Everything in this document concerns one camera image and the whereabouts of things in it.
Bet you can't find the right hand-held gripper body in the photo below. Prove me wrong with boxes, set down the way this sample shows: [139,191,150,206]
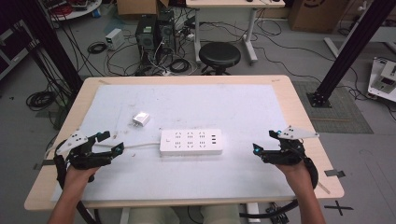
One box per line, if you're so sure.
[261,125,320,166]

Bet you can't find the grey floor carpet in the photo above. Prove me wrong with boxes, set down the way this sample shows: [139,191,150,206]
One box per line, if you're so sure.
[291,80,375,135]

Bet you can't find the white charger adapter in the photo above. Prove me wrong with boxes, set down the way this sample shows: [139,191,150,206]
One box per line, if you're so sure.
[132,111,151,128]

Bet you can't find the white table mat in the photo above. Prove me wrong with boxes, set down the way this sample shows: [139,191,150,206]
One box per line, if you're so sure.
[50,83,297,203]

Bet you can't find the white power supply box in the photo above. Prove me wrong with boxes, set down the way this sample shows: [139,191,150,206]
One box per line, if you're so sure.
[104,27,126,51]

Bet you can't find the round white table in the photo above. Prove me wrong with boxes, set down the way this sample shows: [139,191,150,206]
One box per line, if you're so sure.
[39,0,104,22]

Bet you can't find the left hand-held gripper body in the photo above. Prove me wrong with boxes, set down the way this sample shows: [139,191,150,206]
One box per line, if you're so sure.
[55,130,114,171]

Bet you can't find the white power strip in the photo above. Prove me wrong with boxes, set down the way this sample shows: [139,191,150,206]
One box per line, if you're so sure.
[159,128,223,158]

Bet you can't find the wooden table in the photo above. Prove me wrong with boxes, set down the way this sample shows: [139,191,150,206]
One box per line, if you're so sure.
[23,74,346,213]

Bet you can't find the black tape cross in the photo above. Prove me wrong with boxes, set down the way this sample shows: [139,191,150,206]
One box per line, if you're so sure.
[323,200,355,217]

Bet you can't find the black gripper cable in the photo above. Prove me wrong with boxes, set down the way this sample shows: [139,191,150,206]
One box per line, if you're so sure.
[238,156,319,219]
[52,148,101,224]

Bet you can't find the white desk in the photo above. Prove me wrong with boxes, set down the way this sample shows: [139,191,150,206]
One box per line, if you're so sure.
[185,0,287,66]

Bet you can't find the white machine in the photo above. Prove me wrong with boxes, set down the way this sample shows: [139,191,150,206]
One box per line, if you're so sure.
[367,56,396,104]

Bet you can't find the large cardboard box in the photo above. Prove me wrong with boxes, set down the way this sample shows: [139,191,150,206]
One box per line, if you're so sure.
[287,0,351,34]

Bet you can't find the black metal post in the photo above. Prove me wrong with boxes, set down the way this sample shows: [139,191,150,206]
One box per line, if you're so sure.
[5,0,84,96]
[305,0,396,108]

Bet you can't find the black cable coil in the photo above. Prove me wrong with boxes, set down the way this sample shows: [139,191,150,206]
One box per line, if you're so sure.
[168,58,192,75]
[25,90,58,112]
[87,41,108,55]

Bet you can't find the person's left hand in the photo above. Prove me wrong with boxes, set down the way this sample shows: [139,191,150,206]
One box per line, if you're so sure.
[64,163,102,189]

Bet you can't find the black round stool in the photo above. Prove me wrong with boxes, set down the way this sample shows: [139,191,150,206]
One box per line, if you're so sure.
[198,41,242,77]

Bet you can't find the small cardboard box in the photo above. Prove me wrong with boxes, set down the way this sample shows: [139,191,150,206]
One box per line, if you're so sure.
[116,0,170,17]

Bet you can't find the grey tape strip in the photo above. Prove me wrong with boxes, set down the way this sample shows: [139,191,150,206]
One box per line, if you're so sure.
[323,169,347,178]

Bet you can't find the white power strip cable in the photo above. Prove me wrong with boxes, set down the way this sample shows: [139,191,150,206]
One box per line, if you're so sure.
[92,141,162,149]

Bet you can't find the black computer tower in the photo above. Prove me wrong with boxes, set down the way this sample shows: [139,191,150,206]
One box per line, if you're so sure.
[134,14,159,64]
[156,10,177,56]

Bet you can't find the person's right hand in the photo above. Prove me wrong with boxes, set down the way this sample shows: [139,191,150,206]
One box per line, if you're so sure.
[275,160,310,189]

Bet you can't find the grey metal shelf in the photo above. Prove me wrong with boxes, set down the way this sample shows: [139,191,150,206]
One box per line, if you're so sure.
[0,20,39,81]

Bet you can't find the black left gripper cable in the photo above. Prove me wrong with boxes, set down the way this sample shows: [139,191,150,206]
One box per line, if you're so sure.
[52,148,101,224]

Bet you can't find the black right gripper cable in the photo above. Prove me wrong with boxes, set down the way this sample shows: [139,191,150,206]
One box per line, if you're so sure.
[238,156,319,219]

